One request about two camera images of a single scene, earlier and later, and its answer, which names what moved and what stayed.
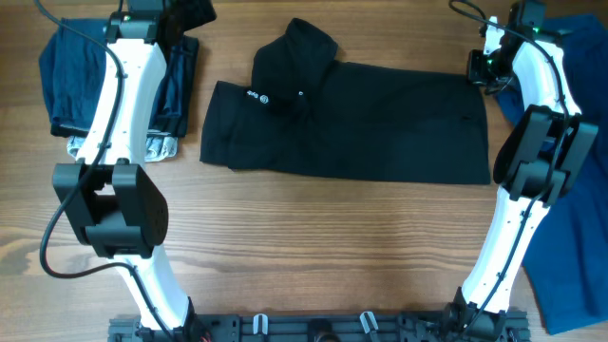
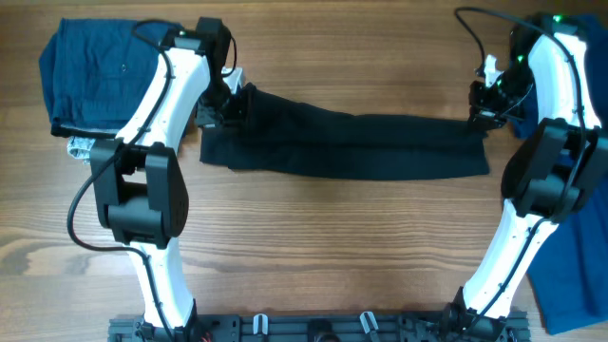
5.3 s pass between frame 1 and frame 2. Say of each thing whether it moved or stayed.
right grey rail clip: stayed
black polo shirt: moved
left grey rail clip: stayed
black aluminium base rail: stayed
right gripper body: moved
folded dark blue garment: stayed
